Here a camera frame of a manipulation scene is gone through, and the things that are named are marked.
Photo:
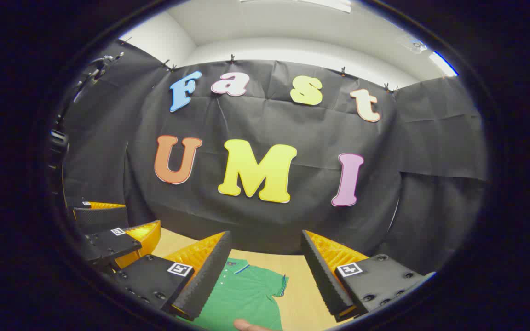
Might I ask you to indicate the green polo T-shirt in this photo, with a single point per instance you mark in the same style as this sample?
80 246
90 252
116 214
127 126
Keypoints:
242 294

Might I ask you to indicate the row of black cloth clips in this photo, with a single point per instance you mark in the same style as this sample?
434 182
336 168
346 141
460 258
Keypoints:
232 59

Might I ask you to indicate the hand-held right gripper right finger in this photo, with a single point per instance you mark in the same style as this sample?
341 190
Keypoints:
322 280

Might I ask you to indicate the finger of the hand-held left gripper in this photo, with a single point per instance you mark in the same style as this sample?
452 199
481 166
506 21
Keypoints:
101 218
108 246

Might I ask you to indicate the black clamp stand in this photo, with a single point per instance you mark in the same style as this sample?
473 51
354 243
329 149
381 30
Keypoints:
99 64

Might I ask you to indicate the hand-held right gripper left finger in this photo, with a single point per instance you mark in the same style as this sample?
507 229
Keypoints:
210 276

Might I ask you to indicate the black backdrop cloth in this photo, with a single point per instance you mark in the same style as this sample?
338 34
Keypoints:
269 124

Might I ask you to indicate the white ceiling light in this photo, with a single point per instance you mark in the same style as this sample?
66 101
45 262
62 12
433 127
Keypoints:
443 63

